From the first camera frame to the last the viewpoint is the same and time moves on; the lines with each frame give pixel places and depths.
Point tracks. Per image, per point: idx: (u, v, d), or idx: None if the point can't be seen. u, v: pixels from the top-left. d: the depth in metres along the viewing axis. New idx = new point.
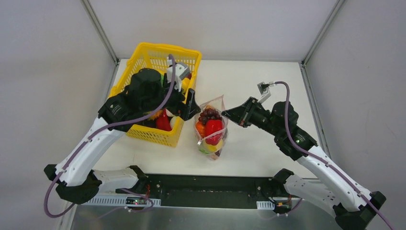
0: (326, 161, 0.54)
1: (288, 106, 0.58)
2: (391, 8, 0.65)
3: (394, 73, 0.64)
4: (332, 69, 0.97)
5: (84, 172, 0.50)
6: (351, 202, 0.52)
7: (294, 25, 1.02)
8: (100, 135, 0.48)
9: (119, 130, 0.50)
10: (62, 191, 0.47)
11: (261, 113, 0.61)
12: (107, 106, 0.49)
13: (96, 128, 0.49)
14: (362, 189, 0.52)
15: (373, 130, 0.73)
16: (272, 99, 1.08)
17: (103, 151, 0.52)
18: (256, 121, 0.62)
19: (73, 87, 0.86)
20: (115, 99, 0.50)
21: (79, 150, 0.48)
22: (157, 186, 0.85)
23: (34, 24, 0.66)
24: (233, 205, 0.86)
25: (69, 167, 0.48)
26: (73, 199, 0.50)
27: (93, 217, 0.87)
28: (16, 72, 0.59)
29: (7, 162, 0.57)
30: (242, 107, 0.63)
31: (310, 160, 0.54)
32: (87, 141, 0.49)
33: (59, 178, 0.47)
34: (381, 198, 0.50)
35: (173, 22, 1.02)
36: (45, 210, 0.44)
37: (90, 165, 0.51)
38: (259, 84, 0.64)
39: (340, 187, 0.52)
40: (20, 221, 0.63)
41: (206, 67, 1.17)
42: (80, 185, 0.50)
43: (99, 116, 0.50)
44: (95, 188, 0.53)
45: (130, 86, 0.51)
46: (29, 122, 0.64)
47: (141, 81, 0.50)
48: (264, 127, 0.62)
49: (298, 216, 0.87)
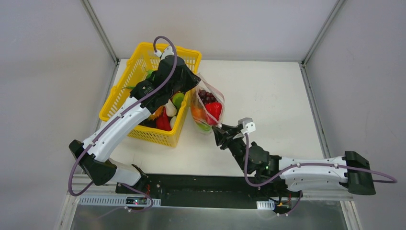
0: (296, 163, 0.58)
1: (260, 153, 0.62)
2: (391, 9, 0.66)
3: (394, 73, 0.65)
4: (332, 69, 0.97)
5: (110, 147, 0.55)
6: (338, 177, 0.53)
7: (295, 25, 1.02)
8: (132, 111, 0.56)
9: (149, 109, 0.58)
10: (89, 163, 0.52)
11: (239, 146, 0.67)
12: (140, 87, 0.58)
13: (129, 106, 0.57)
14: (334, 161, 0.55)
15: (374, 129, 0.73)
16: (282, 99, 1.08)
17: (130, 129, 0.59)
18: (232, 150, 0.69)
19: (75, 87, 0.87)
20: (144, 83, 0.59)
21: (110, 125, 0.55)
22: (157, 186, 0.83)
23: (34, 24, 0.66)
24: (233, 205, 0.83)
25: (99, 141, 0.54)
26: (95, 176, 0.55)
27: (93, 218, 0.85)
28: (16, 70, 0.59)
29: (5, 161, 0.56)
30: (219, 132, 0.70)
31: (285, 174, 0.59)
32: (119, 117, 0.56)
33: (87, 150, 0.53)
34: (351, 155, 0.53)
35: (173, 21, 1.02)
36: (70, 177, 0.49)
37: (116, 143, 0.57)
38: (241, 120, 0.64)
39: (320, 172, 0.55)
40: (18, 221, 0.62)
41: (206, 67, 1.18)
42: (103, 162, 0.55)
43: (131, 96, 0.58)
44: (112, 170, 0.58)
45: (159, 70, 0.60)
46: (28, 120, 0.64)
47: (169, 65, 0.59)
48: (236, 157, 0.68)
49: (299, 216, 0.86)
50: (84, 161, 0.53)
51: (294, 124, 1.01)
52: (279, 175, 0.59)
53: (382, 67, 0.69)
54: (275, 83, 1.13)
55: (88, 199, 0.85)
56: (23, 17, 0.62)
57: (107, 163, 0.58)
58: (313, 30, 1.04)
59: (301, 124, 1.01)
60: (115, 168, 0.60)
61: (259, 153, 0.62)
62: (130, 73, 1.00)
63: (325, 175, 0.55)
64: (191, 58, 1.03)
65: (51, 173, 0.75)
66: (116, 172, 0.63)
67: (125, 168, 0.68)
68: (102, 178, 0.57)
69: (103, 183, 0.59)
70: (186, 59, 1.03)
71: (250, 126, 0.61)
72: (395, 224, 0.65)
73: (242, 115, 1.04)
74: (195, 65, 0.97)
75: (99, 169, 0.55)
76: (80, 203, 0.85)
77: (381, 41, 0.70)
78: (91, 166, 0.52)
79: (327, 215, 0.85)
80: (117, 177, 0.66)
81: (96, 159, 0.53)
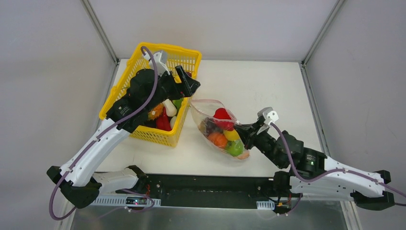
0: (343, 168, 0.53)
1: (291, 141, 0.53)
2: (391, 9, 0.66)
3: (394, 72, 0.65)
4: (332, 69, 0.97)
5: (89, 172, 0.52)
6: (375, 192, 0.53)
7: (295, 24, 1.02)
8: (108, 134, 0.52)
9: (126, 130, 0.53)
10: (67, 189, 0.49)
11: (265, 140, 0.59)
12: (116, 108, 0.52)
13: (105, 128, 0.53)
14: (375, 176, 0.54)
15: (374, 129, 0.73)
16: (282, 99, 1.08)
17: (109, 151, 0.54)
18: (260, 146, 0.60)
19: (74, 87, 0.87)
20: (120, 102, 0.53)
21: (86, 149, 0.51)
22: (157, 186, 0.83)
23: (35, 23, 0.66)
24: (233, 205, 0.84)
25: (76, 166, 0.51)
26: (77, 201, 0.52)
27: (93, 218, 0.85)
28: (16, 70, 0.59)
29: (6, 160, 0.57)
30: (245, 130, 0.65)
31: (330, 176, 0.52)
32: (96, 140, 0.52)
33: (64, 178, 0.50)
34: (388, 175, 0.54)
35: (173, 22, 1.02)
36: (49, 207, 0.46)
37: (95, 166, 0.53)
38: (260, 111, 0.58)
39: (362, 184, 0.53)
40: (19, 220, 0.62)
41: (206, 67, 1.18)
42: (83, 187, 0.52)
43: (107, 117, 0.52)
44: (95, 191, 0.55)
45: (131, 89, 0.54)
46: (28, 120, 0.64)
47: (140, 84, 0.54)
48: (266, 154, 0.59)
49: (299, 216, 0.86)
50: (62, 187, 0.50)
51: (294, 124, 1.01)
52: (322, 176, 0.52)
53: (382, 67, 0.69)
54: (276, 83, 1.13)
55: None
56: (23, 17, 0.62)
57: (89, 185, 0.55)
58: (313, 30, 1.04)
59: (300, 123, 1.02)
60: (99, 186, 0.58)
61: (292, 141, 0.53)
62: (130, 73, 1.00)
63: (365, 188, 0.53)
64: (191, 58, 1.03)
65: None
66: (102, 188, 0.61)
67: (115, 179, 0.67)
68: (84, 201, 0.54)
69: (86, 204, 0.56)
70: (186, 59, 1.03)
71: (269, 114, 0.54)
72: (395, 224, 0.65)
73: (244, 115, 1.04)
74: (195, 65, 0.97)
75: (80, 194, 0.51)
76: None
77: (381, 41, 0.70)
78: (69, 192, 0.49)
79: (327, 215, 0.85)
80: (113, 185, 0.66)
81: (74, 185, 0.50)
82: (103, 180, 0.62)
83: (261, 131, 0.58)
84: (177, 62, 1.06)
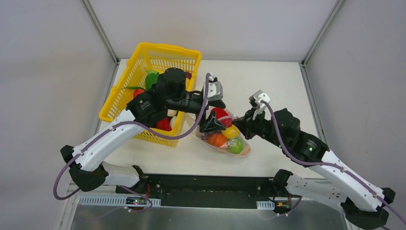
0: (341, 166, 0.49)
1: (285, 119, 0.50)
2: (390, 9, 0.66)
3: (393, 73, 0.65)
4: (332, 69, 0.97)
5: (99, 158, 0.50)
6: (367, 204, 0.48)
7: (295, 25, 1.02)
8: (125, 126, 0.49)
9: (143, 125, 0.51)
10: (75, 173, 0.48)
11: (261, 123, 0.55)
12: (137, 101, 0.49)
13: (123, 118, 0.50)
14: (376, 189, 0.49)
15: (373, 130, 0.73)
16: (281, 99, 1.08)
17: (122, 141, 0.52)
18: (258, 133, 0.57)
19: (74, 87, 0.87)
20: (142, 96, 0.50)
21: (101, 136, 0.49)
22: (157, 186, 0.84)
23: (34, 24, 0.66)
24: (234, 205, 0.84)
25: (87, 151, 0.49)
26: (82, 185, 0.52)
27: (93, 217, 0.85)
28: (16, 70, 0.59)
29: (7, 161, 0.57)
30: (242, 120, 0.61)
31: (325, 168, 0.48)
32: (111, 129, 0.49)
33: (75, 159, 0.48)
34: (391, 195, 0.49)
35: (173, 21, 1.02)
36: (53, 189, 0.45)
37: (106, 154, 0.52)
38: (250, 97, 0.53)
39: (356, 190, 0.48)
40: (19, 220, 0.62)
41: (206, 67, 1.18)
42: (90, 172, 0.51)
43: (126, 108, 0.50)
44: (101, 178, 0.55)
45: (157, 86, 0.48)
46: (29, 120, 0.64)
47: (167, 83, 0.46)
48: (267, 138, 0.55)
49: (299, 216, 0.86)
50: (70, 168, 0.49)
51: None
52: (317, 166, 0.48)
53: (382, 67, 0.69)
54: (275, 83, 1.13)
55: (88, 199, 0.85)
56: (23, 17, 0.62)
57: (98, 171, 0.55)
58: (313, 30, 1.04)
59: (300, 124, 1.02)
60: (107, 175, 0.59)
61: (286, 117, 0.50)
62: (130, 73, 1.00)
63: (359, 195, 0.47)
64: (191, 58, 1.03)
65: (51, 173, 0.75)
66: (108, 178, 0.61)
67: (119, 173, 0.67)
68: (90, 184, 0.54)
69: (90, 189, 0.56)
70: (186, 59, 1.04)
71: (258, 96, 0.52)
72: None
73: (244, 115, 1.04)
74: (195, 65, 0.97)
75: (86, 178, 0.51)
76: (81, 203, 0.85)
77: (381, 41, 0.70)
78: (76, 175, 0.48)
79: (327, 214, 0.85)
80: (113, 180, 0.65)
81: (83, 169, 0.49)
82: (110, 170, 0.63)
83: (256, 112, 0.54)
84: (176, 62, 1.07)
